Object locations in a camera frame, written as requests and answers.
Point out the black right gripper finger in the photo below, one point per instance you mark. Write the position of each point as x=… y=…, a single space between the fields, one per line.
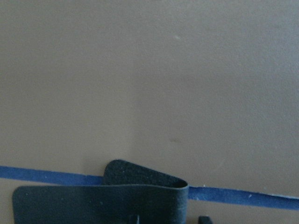
x=204 y=220

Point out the black mouse pad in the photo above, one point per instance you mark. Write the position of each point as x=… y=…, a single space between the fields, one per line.
x=127 y=190

